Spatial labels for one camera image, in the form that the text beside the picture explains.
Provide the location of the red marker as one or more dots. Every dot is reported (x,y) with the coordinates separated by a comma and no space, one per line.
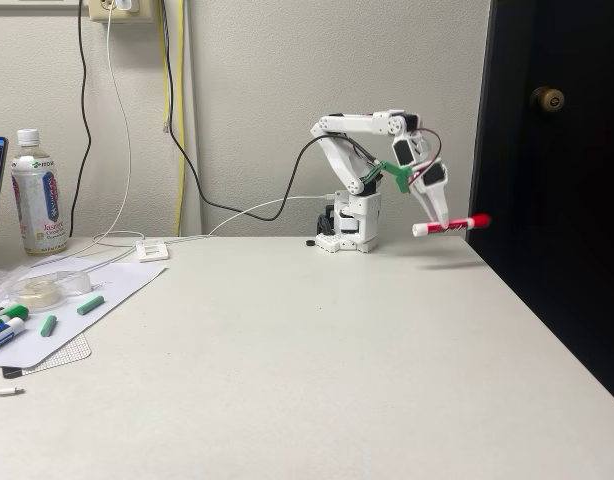
(467,222)

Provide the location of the green marker cap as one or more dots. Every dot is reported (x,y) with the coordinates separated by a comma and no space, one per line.
(90,305)
(48,326)

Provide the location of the green whiteboard marker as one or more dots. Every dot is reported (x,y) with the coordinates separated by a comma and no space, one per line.
(14,312)

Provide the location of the blue whiteboard marker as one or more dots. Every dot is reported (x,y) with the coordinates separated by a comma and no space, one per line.
(7,332)

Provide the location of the black door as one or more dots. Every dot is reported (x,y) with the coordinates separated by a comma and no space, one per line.
(547,275)

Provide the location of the brass door knob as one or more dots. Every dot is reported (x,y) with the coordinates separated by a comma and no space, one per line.
(548,99)

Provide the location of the white flat adapter box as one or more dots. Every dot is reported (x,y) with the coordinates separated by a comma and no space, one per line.
(153,251)

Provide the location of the white paper sheet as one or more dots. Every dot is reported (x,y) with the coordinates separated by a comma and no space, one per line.
(117,285)

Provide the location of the white charger plug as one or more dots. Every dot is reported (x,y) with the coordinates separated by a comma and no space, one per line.
(126,5)

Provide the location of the jasmine tea plastic bottle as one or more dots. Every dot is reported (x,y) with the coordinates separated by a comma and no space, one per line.
(39,200)

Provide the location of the white mesh mat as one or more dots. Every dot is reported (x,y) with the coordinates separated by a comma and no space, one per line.
(69,352)

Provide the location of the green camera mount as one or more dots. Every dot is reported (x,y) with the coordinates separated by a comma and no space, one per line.
(399,175)

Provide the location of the beige wall outlet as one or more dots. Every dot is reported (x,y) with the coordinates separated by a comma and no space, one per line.
(99,12)

